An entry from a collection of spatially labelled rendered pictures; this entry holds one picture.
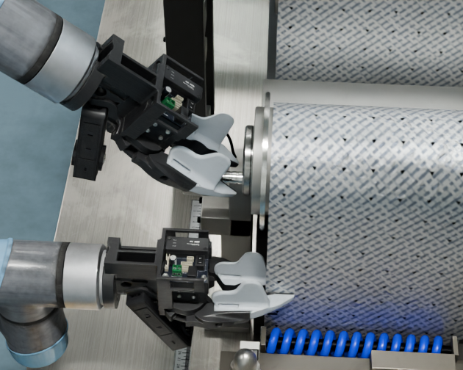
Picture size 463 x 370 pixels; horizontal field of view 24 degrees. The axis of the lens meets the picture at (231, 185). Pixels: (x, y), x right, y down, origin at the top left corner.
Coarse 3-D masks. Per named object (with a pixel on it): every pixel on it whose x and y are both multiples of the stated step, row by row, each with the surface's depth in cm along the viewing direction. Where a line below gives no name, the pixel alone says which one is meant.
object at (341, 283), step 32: (288, 256) 116; (320, 256) 116; (352, 256) 115; (384, 256) 115; (416, 256) 115; (448, 256) 114; (288, 288) 120; (320, 288) 120; (352, 288) 120; (384, 288) 119; (416, 288) 119; (448, 288) 119; (288, 320) 125; (320, 320) 125; (352, 320) 125; (384, 320) 124; (416, 320) 124; (448, 320) 123
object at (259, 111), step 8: (256, 112) 111; (264, 112) 111; (272, 112) 111; (256, 120) 110; (272, 120) 110; (256, 128) 109; (272, 128) 109; (256, 136) 109; (256, 144) 108; (256, 152) 108; (256, 160) 108; (256, 168) 108; (256, 176) 109; (256, 184) 109; (256, 192) 109; (256, 200) 110; (256, 208) 111
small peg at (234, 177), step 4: (228, 172) 115; (232, 172) 115; (236, 172) 115; (240, 172) 115; (224, 176) 114; (228, 176) 114; (232, 176) 114; (236, 176) 114; (240, 176) 114; (220, 180) 114; (224, 180) 114; (228, 180) 114; (232, 180) 114; (236, 180) 114; (240, 180) 114
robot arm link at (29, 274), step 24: (0, 240) 121; (24, 240) 121; (0, 264) 118; (24, 264) 118; (48, 264) 118; (0, 288) 118; (24, 288) 118; (48, 288) 118; (0, 312) 123; (24, 312) 121; (48, 312) 123
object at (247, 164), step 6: (246, 126) 113; (252, 126) 113; (246, 132) 112; (252, 132) 112; (246, 138) 111; (252, 138) 111; (246, 144) 111; (252, 144) 111; (246, 150) 110; (252, 150) 111; (246, 156) 110; (246, 162) 110; (246, 168) 110; (246, 174) 111; (246, 180) 111; (246, 186) 112; (246, 192) 113
